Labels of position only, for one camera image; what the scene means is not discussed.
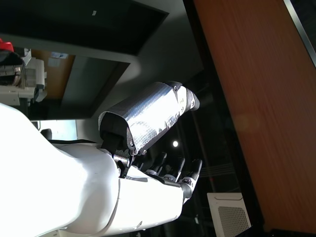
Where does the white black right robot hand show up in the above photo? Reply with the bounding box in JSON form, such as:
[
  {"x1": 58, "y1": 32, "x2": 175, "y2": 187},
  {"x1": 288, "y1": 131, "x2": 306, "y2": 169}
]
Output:
[{"x1": 0, "y1": 80, "x2": 203, "y2": 237}]

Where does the brown cardboard carton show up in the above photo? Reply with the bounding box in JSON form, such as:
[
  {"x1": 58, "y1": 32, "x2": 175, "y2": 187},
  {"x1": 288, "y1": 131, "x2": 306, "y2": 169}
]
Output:
[{"x1": 31, "y1": 49, "x2": 76, "y2": 100}]

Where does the white office machine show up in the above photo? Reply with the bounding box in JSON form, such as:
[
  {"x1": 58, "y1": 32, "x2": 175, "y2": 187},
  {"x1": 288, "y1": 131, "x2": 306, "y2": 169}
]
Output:
[{"x1": 0, "y1": 48, "x2": 47, "y2": 106}]

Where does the black fabric bag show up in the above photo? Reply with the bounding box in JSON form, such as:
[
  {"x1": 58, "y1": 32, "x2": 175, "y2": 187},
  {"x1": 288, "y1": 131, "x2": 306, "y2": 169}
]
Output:
[{"x1": 0, "y1": 50, "x2": 27, "y2": 87}]

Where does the red plastic lid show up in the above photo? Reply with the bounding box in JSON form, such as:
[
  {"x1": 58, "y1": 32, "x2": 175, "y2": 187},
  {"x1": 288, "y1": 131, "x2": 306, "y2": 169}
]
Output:
[{"x1": 0, "y1": 38, "x2": 14, "y2": 52}]

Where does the white ceiling air conditioner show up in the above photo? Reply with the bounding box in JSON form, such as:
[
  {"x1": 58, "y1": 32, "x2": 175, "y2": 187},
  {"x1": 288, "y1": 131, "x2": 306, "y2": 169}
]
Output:
[{"x1": 206, "y1": 192, "x2": 252, "y2": 237}]

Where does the brown wooden panel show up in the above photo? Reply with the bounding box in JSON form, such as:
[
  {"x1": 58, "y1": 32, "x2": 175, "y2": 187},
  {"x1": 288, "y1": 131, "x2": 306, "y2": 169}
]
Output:
[{"x1": 194, "y1": 0, "x2": 316, "y2": 234}]

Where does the silver metal frame beam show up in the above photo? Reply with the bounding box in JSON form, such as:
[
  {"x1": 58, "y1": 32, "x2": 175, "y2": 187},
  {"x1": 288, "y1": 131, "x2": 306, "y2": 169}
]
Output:
[{"x1": 283, "y1": 0, "x2": 316, "y2": 69}]

